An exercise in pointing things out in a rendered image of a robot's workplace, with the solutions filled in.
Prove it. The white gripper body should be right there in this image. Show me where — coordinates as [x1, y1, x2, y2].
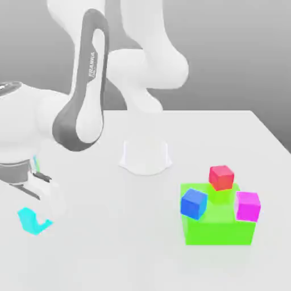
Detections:
[8, 178, 67, 226]

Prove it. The small cyan cube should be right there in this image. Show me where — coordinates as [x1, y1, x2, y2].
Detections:
[17, 207, 55, 236]

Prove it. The small blue cube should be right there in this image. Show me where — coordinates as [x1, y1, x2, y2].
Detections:
[180, 188, 209, 221]

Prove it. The small red cube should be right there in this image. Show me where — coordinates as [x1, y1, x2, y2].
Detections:
[208, 165, 235, 192]

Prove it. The small magenta cube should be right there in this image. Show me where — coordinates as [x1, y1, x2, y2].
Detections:
[234, 191, 261, 223]

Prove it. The large green box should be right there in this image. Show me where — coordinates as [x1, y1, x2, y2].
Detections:
[180, 181, 257, 246]

